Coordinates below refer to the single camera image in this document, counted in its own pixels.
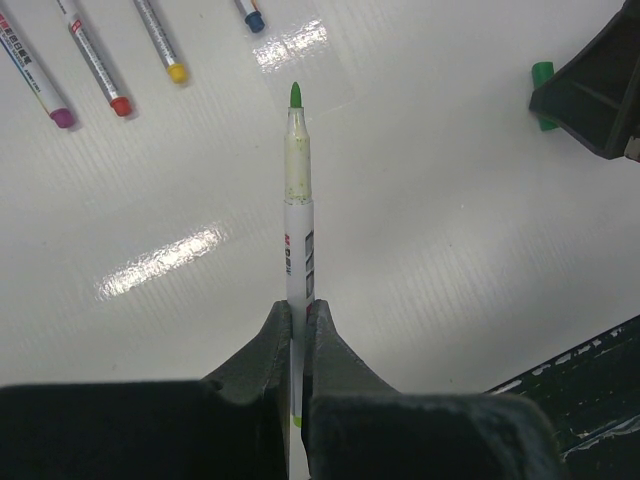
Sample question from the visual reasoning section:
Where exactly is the purple whiteboard marker pen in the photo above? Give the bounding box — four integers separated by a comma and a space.
1, 10, 76, 129

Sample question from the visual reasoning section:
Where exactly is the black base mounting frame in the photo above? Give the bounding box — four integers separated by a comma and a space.
488, 317, 639, 455

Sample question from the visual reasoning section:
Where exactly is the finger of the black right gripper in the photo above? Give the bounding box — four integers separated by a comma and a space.
529, 1, 639, 160

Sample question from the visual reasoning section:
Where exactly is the green pen cap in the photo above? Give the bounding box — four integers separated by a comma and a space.
531, 61, 557, 132

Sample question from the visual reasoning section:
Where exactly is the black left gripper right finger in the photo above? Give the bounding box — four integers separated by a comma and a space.
302, 300, 569, 479

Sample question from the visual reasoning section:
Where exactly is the red whiteboard marker pen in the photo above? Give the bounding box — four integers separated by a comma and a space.
56, 0, 133, 118

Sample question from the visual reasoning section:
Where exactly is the green whiteboard marker pen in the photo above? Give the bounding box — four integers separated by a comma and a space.
284, 83, 315, 427

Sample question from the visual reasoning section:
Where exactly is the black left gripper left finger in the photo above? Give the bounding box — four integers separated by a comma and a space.
1, 301, 291, 479

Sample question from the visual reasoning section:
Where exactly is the yellow whiteboard marker pen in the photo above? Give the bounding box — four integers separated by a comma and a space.
133, 0, 189, 84

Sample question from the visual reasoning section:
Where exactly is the blue whiteboard marker pen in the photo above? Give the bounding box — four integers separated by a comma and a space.
234, 0, 265, 34

